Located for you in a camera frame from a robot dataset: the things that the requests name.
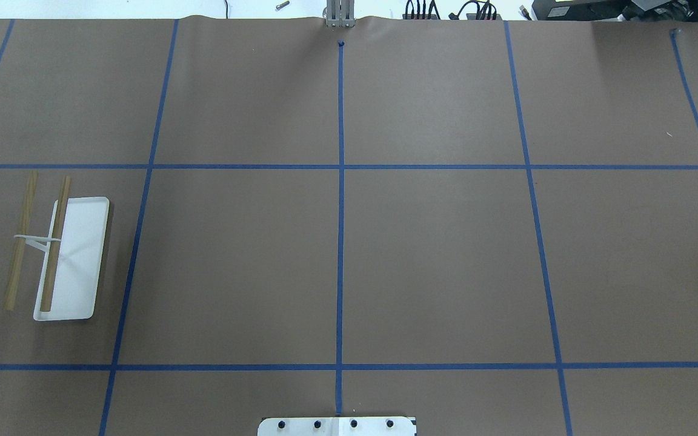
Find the white towel rack with wooden bars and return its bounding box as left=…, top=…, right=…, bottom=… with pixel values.
left=3, top=171, right=111, bottom=321

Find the white mounting plate with bolts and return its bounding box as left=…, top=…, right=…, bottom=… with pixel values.
left=257, top=416, right=417, bottom=435

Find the black equipment box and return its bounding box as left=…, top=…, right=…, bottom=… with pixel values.
left=531, top=1, right=698, bottom=22

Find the grey metal bracket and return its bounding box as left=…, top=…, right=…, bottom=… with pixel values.
left=324, top=0, right=356, bottom=28

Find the black power strip with cables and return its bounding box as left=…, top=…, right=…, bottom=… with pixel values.
left=400, top=1, right=502, bottom=21

